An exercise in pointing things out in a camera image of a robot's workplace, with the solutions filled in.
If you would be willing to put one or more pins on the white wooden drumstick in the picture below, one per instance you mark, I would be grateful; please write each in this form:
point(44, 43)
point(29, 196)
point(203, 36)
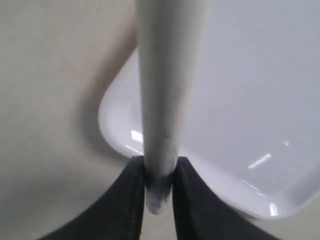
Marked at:
point(169, 34)

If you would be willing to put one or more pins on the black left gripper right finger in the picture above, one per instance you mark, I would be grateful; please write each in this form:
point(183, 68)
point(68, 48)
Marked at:
point(199, 214)

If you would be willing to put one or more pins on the white plastic tray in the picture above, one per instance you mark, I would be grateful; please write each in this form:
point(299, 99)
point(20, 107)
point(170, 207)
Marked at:
point(252, 129)

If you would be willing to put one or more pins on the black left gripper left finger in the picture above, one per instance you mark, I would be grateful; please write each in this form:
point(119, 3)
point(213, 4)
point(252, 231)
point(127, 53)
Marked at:
point(116, 215)

